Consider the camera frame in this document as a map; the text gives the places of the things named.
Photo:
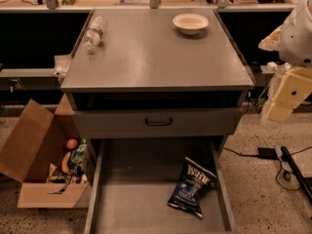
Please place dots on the open grey bottom drawer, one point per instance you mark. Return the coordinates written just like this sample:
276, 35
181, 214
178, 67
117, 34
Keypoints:
135, 178

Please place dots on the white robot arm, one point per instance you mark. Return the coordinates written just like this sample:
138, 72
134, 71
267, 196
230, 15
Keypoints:
293, 41

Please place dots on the black bar on floor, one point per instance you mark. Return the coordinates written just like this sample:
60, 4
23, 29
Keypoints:
303, 181

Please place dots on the black power adapter on floor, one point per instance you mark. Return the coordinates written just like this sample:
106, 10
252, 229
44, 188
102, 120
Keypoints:
267, 153

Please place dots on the brown cardboard box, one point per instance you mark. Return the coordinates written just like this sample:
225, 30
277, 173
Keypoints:
36, 142

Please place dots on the orange fruit in box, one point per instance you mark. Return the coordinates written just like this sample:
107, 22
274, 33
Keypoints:
72, 144

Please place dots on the white bowl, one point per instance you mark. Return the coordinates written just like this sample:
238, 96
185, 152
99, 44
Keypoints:
190, 24

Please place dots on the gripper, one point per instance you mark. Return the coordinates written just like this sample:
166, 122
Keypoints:
297, 38

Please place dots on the clear plastic water bottle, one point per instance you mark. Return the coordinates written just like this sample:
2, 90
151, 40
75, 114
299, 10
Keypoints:
95, 32

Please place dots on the green snack packet in box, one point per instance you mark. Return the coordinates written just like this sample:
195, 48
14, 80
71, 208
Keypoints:
78, 153

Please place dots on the blue chip bag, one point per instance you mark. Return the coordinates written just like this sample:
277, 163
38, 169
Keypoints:
193, 178

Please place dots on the closed drawer with black handle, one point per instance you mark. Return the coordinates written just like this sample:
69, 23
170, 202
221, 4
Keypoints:
157, 122

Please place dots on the white power strip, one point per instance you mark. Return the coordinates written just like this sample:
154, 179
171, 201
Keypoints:
274, 66

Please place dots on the grey drawer cabinet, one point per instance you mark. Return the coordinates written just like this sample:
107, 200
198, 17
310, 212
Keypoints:
146, 64

